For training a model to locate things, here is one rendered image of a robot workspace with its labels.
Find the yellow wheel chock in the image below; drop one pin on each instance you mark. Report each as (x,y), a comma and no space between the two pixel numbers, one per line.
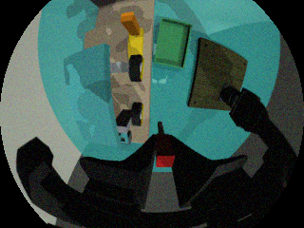
(135,40)

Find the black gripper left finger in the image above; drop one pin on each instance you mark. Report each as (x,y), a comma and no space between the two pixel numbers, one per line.
(134,172)

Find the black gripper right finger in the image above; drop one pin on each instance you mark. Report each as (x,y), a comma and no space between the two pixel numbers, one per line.
(193,172)

